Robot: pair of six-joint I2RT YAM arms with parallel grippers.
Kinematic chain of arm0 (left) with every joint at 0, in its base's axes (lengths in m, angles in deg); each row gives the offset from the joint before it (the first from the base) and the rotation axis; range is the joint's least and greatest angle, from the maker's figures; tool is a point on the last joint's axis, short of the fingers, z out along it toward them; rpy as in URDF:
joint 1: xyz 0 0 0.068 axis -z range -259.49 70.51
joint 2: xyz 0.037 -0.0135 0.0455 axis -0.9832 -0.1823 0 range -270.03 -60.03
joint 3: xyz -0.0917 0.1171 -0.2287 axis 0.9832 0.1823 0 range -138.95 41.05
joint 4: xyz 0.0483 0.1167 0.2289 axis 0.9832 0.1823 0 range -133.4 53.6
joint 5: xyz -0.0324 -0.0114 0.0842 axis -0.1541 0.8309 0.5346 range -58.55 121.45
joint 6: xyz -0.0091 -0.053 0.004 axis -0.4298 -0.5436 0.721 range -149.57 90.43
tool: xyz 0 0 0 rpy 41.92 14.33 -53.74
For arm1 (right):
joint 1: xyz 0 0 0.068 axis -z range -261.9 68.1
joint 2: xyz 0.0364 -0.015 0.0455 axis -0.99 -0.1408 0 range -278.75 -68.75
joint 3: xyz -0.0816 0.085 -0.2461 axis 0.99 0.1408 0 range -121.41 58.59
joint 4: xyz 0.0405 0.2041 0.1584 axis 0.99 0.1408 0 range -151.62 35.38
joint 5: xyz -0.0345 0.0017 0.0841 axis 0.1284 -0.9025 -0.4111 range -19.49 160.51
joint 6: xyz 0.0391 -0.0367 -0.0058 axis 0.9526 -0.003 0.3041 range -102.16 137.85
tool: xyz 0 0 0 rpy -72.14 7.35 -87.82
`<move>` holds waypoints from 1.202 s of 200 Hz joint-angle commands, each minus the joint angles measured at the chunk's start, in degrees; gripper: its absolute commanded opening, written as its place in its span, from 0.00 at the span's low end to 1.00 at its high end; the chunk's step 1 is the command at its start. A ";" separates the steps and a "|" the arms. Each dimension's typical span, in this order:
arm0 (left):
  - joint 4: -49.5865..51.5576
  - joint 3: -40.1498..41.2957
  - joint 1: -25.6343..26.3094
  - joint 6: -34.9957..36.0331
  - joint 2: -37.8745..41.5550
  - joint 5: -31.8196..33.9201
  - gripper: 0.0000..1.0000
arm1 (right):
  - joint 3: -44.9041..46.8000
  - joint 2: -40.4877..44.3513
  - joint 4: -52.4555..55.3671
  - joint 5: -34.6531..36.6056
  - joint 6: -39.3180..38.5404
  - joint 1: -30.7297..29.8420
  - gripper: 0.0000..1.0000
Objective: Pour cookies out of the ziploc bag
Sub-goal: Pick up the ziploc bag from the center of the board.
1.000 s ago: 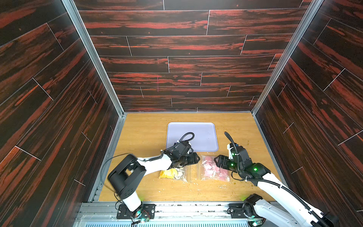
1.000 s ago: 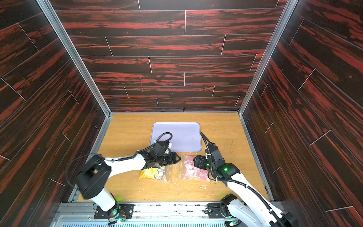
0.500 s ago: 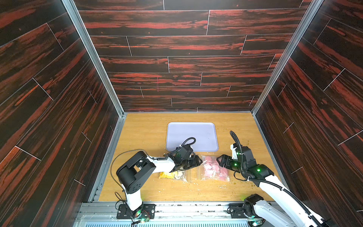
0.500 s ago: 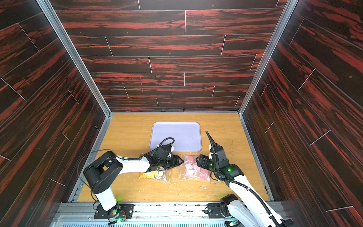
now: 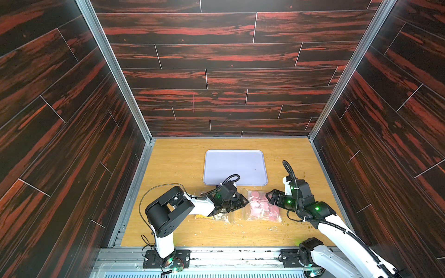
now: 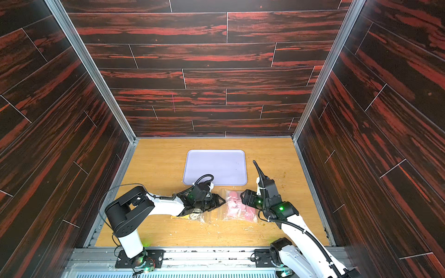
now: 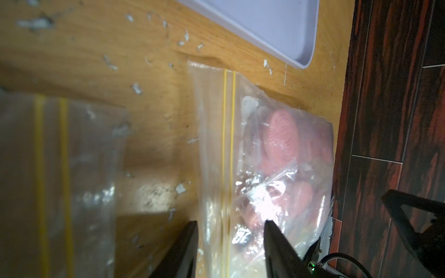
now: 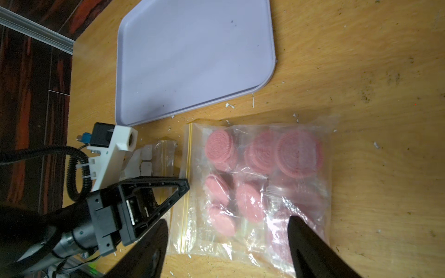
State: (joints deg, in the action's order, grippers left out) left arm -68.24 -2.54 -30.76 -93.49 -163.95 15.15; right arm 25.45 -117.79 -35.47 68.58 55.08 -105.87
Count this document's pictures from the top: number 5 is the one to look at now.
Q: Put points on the aluminium corner profile left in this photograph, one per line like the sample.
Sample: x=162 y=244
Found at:
x=96 y=29

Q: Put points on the ziploc bag with pink cookies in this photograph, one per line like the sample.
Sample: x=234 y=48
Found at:
x=259 y=208

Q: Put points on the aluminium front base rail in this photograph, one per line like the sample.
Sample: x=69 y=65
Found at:
x=205 y=262

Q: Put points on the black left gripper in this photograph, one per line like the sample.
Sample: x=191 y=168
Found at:
x=239 y=198

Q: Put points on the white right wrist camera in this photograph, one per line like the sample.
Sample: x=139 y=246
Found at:
x=289 y=185

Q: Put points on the lavender plastic tray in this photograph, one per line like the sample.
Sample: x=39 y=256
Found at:
x=249 y=164

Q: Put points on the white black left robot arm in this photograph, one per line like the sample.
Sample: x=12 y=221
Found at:
x=165 y=214

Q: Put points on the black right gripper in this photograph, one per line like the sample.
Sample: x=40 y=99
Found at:
x=278 y=198

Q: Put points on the aluminium corner profile right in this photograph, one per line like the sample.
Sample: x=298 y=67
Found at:
x=371 y=32

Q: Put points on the ziploc bag with yellow cookies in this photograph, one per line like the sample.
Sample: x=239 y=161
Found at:
x=212 y=206

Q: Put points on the aluminium corner profile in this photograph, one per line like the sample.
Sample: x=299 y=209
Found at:
x=96 y=29
x=371 y=32

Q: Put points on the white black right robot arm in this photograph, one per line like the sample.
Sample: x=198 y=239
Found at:
x=360 y=262

